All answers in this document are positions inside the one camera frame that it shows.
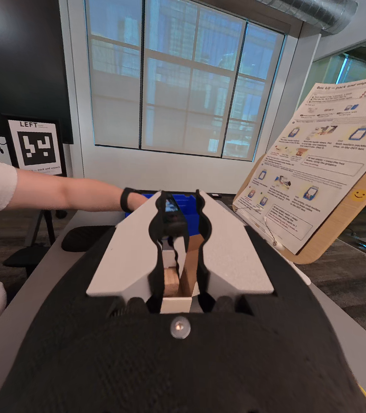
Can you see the printed tag poster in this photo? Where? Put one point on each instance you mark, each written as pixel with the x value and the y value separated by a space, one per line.
pixel 36 146

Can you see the black chair seat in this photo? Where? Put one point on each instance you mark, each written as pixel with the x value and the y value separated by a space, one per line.
pixel 25 259

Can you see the printed instruction sheet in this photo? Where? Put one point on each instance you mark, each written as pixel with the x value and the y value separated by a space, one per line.
pixel 315 155

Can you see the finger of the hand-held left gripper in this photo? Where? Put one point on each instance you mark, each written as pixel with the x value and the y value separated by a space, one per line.
pixel 183 245
pixel 168 258

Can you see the black poster stand legs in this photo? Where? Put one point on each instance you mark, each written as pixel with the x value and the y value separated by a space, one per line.
pixel 46 226

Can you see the person's left hand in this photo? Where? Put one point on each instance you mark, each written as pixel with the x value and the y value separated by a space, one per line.
pixel 140 203

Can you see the white cardboard box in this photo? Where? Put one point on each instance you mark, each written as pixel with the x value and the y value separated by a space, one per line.
pixel 176 305

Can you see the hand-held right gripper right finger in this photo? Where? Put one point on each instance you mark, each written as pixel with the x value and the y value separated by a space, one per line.
pixel 231 255

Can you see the person's left forearm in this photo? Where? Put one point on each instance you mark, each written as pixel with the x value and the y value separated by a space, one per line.
pixel 57 190

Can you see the blue plastic bin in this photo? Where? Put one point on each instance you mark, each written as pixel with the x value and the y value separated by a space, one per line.
pixel 189 209

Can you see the silver ventilation duct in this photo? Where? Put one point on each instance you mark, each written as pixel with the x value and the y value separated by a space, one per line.
pixel 312 13

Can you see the yellow smiley sticker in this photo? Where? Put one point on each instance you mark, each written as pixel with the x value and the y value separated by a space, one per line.
pixel 359 195

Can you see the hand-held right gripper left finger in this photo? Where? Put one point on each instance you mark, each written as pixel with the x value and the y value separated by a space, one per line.
pixel 121 258

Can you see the black wall screen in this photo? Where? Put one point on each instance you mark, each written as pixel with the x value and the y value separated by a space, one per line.
pixel 21 58

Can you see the white metal stand base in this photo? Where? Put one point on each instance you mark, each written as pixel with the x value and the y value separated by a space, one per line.
pixel 341 232

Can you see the large grid window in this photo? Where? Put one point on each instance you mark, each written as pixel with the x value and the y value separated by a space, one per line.
pixel 186 80

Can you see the black padded armrest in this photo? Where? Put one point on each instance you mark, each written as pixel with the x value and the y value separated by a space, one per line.
pixel 86 239

